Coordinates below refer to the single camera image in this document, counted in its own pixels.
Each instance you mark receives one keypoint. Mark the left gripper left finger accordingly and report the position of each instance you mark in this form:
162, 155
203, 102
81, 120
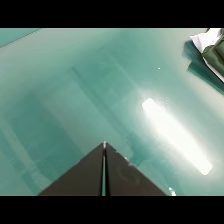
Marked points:
83, 178

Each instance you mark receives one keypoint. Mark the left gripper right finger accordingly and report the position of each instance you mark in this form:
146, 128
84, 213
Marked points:
130, 180

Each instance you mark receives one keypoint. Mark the white garment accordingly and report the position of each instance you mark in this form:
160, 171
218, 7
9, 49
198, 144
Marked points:
206, 39

